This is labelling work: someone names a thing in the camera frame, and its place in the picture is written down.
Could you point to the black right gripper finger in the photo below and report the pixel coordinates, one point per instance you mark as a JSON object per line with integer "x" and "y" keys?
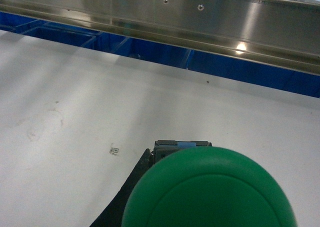
{"x": 112, "y": 215}

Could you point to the green mushroom push button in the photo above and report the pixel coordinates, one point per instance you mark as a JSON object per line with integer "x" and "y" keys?
{"x": 207, "y": 187}

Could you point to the stainless steel roller shelf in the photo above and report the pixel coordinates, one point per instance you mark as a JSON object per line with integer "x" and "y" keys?
{"x": 280, "y": 33}

